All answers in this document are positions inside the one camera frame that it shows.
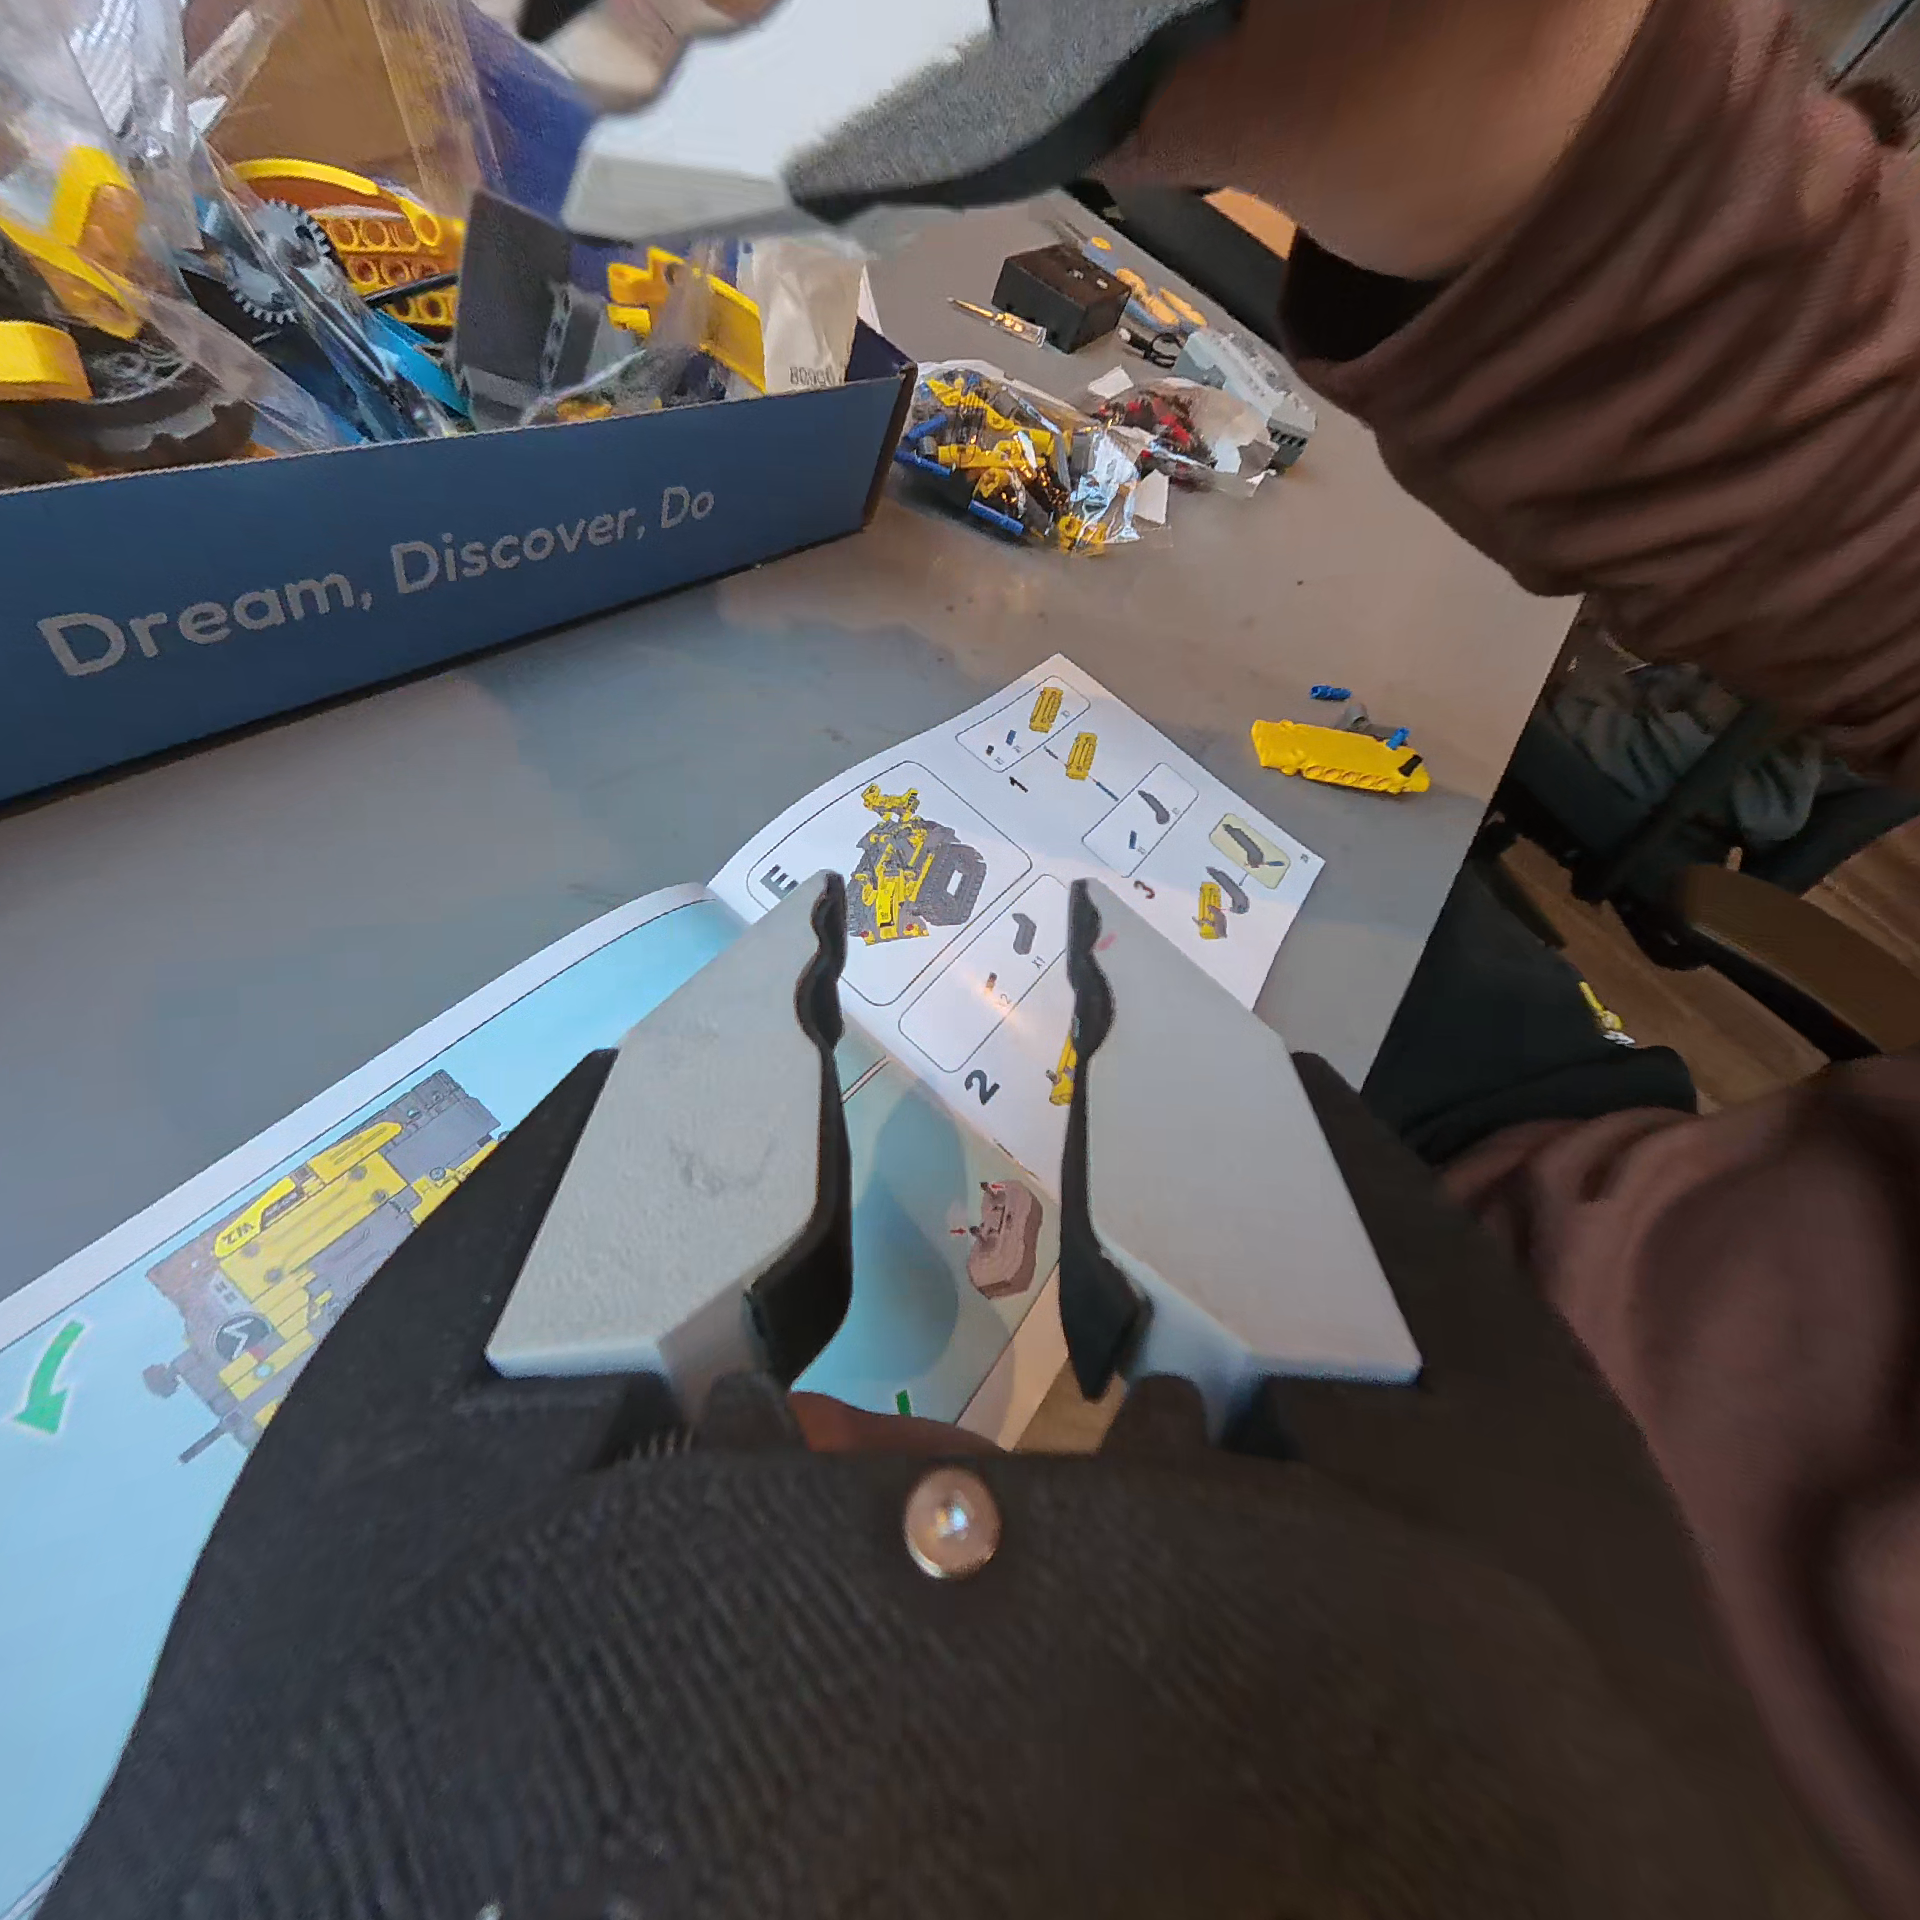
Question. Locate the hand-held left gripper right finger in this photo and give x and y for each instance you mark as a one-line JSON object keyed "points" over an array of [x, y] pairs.
{"points": [[1231, 1199]]}

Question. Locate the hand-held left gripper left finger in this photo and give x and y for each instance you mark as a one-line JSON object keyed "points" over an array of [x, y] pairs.
{"points": [[673, 1186]]}

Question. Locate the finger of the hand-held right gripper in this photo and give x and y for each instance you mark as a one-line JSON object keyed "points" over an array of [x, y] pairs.
{"points": [[645, 46], [703, 167]]}

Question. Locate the white clear plastic bag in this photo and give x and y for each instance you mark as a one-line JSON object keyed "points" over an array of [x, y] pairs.
{"points": [[803, 323]]}

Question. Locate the bag of yellow blue parts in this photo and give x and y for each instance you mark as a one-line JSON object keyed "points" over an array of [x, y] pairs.
{"points": [[1005, 449]]}

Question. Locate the large clear bag yellow parts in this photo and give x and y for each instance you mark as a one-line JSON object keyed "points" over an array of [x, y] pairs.
{"points": [[301, 270]]}

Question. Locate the yellow beam panel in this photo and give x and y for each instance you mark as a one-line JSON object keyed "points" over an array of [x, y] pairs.
{"points": [[1329, 758]]}

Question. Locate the grey angled connector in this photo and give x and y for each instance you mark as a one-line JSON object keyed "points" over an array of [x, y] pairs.
{"points": [[1366, 720]]}

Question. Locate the blue cardboard kit box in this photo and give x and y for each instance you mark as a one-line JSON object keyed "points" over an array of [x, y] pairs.
{"points": [[378, 598]]}

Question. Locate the person's right forearm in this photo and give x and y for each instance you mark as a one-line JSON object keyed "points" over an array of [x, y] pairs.
{"points": [[1650, 449]]}

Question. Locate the grey desk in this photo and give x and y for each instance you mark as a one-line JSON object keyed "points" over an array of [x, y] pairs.
{"points": [[449, 810]]}

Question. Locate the person's right hand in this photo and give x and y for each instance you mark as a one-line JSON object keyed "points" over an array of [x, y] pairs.
{"points": [[1350, 136]]}

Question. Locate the small black box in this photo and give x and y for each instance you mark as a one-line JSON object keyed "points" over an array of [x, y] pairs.
{"points": [[1060, 291]]}

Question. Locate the person's legs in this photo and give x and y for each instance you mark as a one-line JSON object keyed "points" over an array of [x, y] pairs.
{"points": [[1499, 1035]]}

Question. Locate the bag of red black parts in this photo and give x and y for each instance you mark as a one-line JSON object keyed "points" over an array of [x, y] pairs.
{"points": [[1184, 428]]}

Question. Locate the grey control hub block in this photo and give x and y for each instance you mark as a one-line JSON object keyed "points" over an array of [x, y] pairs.
{"points": [[1261, 391]]}

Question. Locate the white instruction booklet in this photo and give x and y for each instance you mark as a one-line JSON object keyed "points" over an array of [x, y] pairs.
{"points": [[959, 810]]}

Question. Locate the black office chair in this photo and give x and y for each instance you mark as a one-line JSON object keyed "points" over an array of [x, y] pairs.
{"points": [[1772, 959]]}

